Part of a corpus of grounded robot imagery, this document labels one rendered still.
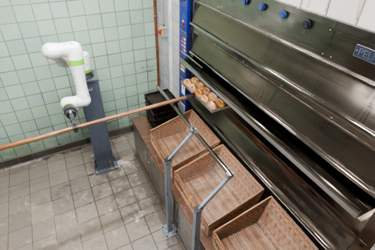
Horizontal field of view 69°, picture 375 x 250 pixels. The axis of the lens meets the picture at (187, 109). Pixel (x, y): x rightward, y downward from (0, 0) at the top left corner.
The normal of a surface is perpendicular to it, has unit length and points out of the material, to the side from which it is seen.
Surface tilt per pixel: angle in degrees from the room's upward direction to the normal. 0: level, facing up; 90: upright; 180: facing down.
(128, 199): 0
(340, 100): 70
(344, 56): 91
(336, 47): 92
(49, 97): 90
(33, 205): 0
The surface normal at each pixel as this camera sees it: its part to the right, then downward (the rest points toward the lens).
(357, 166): -0.83, -0.05
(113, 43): 0.46, 0.51
